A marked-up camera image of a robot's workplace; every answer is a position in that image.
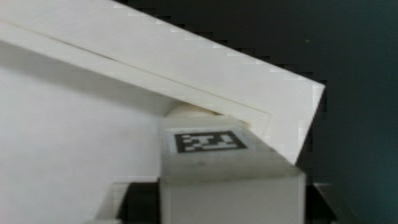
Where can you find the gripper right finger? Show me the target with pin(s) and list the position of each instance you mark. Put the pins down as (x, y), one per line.
(326, 210)

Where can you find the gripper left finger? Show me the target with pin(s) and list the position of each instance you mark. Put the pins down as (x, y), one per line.
(129, 206)

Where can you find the white square tabletop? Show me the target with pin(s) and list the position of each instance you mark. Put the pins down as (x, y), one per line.
(81, 103)

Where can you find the white L-shaped obstacle fence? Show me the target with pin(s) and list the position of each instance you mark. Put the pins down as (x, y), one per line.
(112, 40)

